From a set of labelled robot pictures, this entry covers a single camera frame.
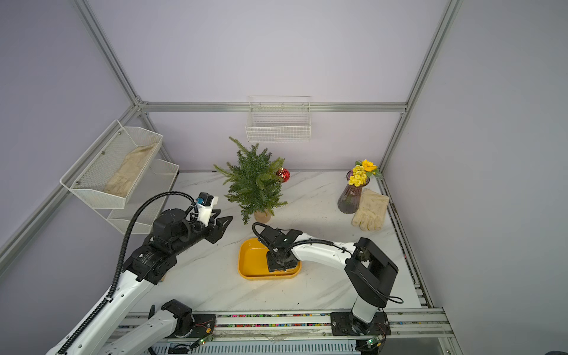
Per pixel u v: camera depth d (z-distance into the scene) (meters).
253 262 0.86
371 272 0.45
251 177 0.78
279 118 1.04
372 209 1.05
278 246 0.69
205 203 0.58
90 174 0.69
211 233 0.62
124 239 0.48
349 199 0.91
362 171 0.87
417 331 0.74
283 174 0.78
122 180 0.76
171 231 0.51
